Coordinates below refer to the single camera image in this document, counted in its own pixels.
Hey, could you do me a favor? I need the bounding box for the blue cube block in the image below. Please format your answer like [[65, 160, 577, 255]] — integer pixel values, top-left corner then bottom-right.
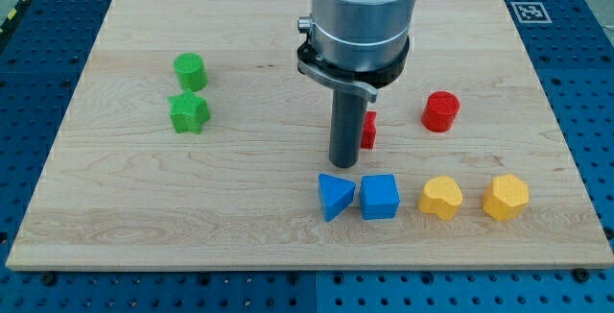
[[359, 174, 400, 220]]

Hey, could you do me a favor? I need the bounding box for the blue triangle block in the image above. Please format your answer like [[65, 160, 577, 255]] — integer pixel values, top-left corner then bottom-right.
[[319, 173, 356, 222]]

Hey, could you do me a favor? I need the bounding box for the red star block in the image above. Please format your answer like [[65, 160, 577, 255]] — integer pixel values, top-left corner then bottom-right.
[[361, 110, 377, 150]]

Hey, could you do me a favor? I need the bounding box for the green star block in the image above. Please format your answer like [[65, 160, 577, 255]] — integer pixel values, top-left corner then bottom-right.
[[168, 89, 210, 133]]

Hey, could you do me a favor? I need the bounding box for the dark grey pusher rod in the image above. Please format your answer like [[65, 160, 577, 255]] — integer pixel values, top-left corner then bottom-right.
[[329, 90, 367, 168]]

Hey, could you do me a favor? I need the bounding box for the black clamp with silver lever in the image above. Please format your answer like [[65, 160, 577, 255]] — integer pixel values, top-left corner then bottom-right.
[[296, 35, 410, 103]]

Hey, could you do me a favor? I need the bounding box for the wooden board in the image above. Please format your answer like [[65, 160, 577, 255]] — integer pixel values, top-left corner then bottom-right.
[[7, 0, 613, 272]]

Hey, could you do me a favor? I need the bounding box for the green cylinder block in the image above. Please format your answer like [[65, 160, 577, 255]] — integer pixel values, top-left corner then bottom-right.
[[174, 53, 208, 91]]

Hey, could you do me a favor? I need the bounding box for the red cylinder block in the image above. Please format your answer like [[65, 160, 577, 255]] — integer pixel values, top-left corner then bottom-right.
[[421, 90, 461, 132]]

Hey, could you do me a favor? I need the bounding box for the yellow heart block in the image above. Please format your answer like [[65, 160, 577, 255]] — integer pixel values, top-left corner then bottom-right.
[[417, 176, 463, 221]]

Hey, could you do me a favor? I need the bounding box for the yellow hexagon block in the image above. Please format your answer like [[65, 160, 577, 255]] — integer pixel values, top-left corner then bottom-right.
[[482, 174, 530, 222]]

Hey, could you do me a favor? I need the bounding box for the white fiducial marker tag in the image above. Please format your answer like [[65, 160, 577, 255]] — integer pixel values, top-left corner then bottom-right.
[[510, 1, 552, 24]]

